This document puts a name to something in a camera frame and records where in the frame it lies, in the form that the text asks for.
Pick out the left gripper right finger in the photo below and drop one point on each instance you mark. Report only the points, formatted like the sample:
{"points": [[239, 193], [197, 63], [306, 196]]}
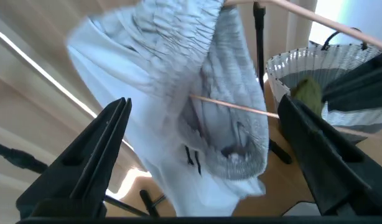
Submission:
{"points": [[340, 186]]}

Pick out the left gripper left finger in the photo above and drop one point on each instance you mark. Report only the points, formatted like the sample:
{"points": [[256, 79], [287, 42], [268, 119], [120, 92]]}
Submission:
{"points": [[54, 189]]}

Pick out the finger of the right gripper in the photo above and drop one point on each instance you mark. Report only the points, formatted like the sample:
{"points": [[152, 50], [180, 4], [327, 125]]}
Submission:
{"points": [[359, 84]]}

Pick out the green garment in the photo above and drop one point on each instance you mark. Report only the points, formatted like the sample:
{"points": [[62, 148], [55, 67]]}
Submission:
{"points": [[309, 91]]}

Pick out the pink clothes hanger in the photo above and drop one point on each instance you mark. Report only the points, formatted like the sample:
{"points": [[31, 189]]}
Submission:
{"points": [[318, 19]]}

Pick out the pale grey shorts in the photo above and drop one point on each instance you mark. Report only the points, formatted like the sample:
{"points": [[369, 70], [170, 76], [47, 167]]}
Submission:
{"points": [[132, 77]]}

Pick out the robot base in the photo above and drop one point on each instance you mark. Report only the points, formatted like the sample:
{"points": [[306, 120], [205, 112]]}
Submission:
{"points": [[303, 210]]}

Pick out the white laundry basket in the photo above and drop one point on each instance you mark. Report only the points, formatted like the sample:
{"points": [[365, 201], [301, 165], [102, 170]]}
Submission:
{"points": [[303, 59]]}

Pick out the black clothes rack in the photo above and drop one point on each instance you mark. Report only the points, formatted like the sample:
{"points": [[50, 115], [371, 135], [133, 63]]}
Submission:
{"points": [[259, 46]]}

